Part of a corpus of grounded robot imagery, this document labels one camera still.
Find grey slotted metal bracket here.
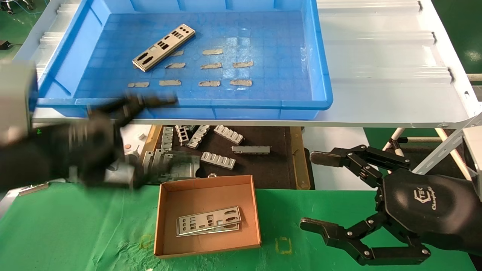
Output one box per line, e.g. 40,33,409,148
187,125,210,149
175,125,190,146
161,126,174,151
142,151,154,177
153,149,165,177

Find large grey metal plate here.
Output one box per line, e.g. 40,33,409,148
160,150,200,185

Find silver metal IO shield plate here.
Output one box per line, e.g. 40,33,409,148
177,223,241,238
132,23,196,72
176,206,242,236

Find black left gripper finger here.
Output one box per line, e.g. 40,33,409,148
130,166,160,189
88,95,178,126

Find perforated white shelf brace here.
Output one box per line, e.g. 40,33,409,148
412,113,482,174

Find blue plastic tray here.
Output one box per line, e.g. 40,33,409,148
36,0,334,120

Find white metal shelf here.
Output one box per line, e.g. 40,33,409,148
11,0,482,130

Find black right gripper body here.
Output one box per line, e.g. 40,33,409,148
377,169,482,257

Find plain grey metal bar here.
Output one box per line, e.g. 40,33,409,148
232,145,271,154

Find beige strip with metal clip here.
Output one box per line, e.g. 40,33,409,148
18,183,49,196

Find dark tray with wooden frame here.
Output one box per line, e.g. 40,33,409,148
145,125,311,190

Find black office chair base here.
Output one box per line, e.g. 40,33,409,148
0,0,35,15

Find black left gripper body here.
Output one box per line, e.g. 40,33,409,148
68,113,125,185

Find brown cardboard box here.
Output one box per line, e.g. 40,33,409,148
153,174,262,259

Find ribbed grey metal bracket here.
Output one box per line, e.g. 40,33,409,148
200,152,236,170
214,125,244,145

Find white pipe rack frame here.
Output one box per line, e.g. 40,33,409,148
380,127,473,181

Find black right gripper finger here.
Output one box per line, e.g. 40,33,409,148
311,145,411,189
300,212,432,266

